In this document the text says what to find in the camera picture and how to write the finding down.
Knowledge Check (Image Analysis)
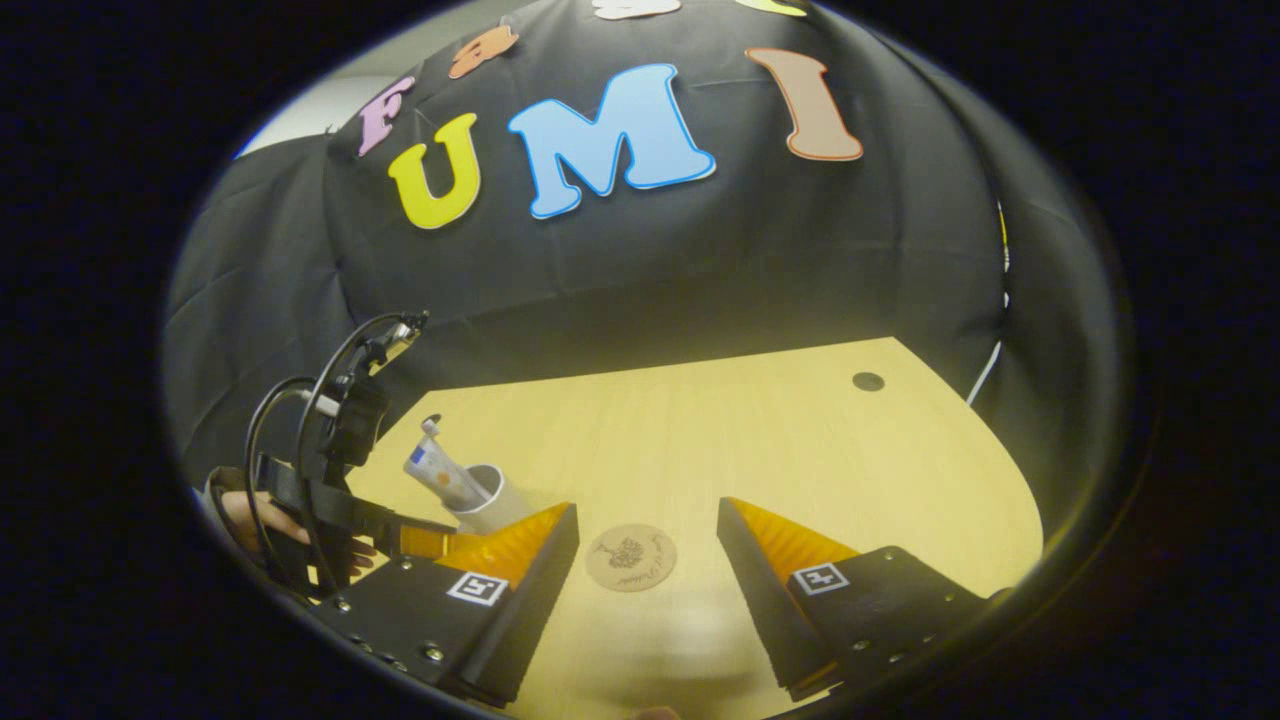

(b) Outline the black backdrop cloth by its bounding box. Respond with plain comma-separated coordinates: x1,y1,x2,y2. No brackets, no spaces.
165,0,1121,521

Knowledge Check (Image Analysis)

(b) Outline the white toothpaste tube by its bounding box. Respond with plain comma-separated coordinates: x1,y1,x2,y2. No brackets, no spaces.
403,440,491,511

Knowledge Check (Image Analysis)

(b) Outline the round cork coaster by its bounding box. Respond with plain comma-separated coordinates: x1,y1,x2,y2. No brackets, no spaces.
585,524,678,593

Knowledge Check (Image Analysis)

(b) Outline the white cup with wooden handle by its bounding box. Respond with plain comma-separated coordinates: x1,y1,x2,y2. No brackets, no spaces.
440,463,536,536

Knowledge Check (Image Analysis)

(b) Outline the white cable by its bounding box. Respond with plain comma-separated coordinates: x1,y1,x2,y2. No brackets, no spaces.
965,200,1011,407

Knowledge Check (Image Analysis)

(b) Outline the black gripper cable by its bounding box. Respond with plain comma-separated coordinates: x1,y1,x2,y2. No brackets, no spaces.
243,312,431,596

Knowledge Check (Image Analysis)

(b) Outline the light wooden desktop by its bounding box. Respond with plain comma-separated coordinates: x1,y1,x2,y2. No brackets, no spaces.
340,337,1046,720

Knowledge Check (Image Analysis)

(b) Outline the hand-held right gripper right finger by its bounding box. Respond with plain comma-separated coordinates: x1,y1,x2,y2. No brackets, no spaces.
716,496,1001,703

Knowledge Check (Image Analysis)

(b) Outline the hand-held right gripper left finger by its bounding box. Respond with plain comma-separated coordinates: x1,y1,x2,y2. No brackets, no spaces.
300,502,581,709

